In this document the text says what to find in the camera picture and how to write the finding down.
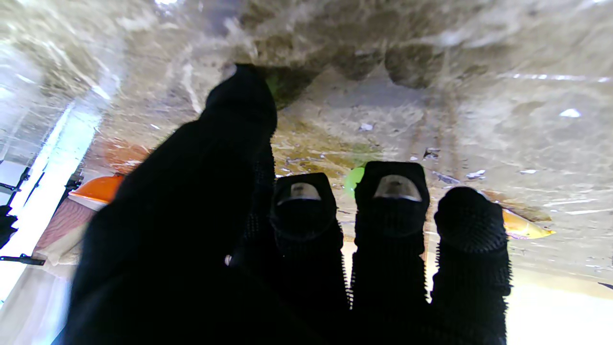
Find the yellow plastic bowl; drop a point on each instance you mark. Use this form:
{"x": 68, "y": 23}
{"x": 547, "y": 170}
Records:
{"x": 524, "y": 229}

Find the orange plastic bowl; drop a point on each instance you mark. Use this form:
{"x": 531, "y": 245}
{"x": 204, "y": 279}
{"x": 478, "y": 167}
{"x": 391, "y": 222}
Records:
{"x": 98, "y": 189}

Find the green plastic bowl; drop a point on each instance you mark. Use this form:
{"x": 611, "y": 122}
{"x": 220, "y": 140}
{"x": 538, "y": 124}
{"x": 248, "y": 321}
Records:
{"x": 353, "y": 181}

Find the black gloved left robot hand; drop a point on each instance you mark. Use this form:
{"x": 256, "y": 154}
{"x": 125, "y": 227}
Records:
{"x": 191, "y": 239}

